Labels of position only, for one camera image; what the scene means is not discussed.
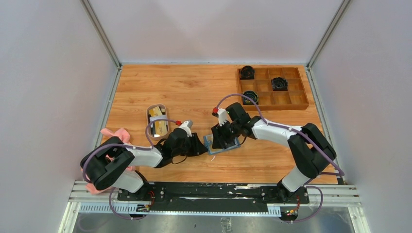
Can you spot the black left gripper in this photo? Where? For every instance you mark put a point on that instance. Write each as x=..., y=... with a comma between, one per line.
x=197, y=147

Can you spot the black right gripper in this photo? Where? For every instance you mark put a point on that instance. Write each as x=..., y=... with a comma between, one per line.
x=219, y=137

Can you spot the blue leather card holder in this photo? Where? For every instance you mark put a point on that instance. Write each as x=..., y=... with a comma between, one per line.
x=208, y=141

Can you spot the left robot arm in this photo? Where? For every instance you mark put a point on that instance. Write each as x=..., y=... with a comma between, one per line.
x=154, y=157

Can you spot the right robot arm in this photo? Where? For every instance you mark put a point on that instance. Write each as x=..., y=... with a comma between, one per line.
x=310, y=150

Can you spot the gold card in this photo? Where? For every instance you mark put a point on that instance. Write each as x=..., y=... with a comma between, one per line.
x=156, y=111

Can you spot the black blue rosette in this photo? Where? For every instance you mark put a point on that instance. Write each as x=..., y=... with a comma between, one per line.
x=250, y=98

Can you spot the black rosette top left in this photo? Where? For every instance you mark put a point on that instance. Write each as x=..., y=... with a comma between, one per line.
x=247, y=73

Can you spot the black rosette middle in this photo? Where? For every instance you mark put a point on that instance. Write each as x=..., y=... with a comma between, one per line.
x=279, y=84

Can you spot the pink cloth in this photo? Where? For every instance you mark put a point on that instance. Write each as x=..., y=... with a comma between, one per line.
x=104, y=165

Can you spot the wooden compartment tray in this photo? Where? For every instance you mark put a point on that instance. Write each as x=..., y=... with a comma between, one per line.
x=295, y=98

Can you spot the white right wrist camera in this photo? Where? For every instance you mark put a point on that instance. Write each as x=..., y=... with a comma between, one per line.
x=221, y=114

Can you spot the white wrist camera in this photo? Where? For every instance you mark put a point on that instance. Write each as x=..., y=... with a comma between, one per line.
x=221, y=114
x=186, y=126

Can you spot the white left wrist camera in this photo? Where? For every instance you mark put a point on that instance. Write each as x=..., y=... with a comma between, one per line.
x=186, y=126

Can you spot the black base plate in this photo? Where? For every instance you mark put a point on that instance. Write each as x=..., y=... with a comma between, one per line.
x=213, y=197

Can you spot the aluminium frame rail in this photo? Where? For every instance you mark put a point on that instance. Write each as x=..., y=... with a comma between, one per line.
x=328, y=195

